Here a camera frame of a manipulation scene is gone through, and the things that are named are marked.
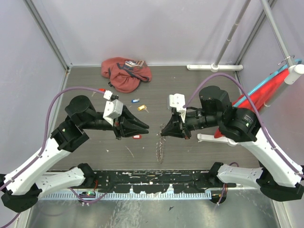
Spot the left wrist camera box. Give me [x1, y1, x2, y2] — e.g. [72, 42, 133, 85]
[103, 99, 123, 126]

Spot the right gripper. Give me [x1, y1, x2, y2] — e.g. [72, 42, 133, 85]
[161, 108, 221, 139]

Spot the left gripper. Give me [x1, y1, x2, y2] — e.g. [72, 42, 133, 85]
[82, 105, 151, 141]

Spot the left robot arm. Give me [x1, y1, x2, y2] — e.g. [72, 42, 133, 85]
[0, 95, 149, 213]

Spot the red cloth on hanger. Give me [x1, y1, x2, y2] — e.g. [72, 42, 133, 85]
[214, 70, 289, 138]

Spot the red crumpled shirt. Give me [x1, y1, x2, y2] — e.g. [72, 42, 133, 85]
[101, 57, 152, 93]

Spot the key with blue tag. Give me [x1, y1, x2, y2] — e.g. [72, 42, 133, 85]
[131, 99, 140, 104]

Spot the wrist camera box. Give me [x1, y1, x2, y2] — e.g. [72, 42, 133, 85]
[168, 94, 187, 123]
[103, 99, 123, 126]

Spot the key with red white tag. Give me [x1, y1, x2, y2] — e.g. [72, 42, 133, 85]
[133, 135, 142, 139]

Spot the grey rack pole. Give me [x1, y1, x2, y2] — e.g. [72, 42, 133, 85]
[213, 0, 251, 65]

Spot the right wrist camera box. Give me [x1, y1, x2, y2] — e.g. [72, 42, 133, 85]
[168, 94, 187, 123]

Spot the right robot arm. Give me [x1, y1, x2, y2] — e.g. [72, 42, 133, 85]
[161, 86, 304, 202]

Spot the white rack base bar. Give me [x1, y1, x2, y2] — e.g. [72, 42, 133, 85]
[187, 64, 244, 72]

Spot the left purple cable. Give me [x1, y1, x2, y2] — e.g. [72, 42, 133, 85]
[0, 86, 112, 224]

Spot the key with yellow tag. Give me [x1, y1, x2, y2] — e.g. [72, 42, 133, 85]
[137, 105, 149, 112]

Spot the white slotted cable duct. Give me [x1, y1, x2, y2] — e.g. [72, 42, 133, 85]
[42, 188, 212, 200]

